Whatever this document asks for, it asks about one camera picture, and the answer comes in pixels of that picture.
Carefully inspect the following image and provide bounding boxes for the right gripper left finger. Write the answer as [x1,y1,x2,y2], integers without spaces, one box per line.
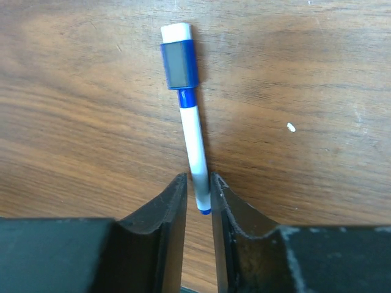
[91,173,188,292]

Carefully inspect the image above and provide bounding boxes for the blue marker cap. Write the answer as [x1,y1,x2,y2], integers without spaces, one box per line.
[161,23,199,90]

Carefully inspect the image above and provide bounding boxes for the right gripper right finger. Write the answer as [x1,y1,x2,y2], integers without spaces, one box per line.
[211,173,284,292]

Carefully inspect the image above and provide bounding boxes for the blue white marker pen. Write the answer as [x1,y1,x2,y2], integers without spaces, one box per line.
[178,89,211,215]

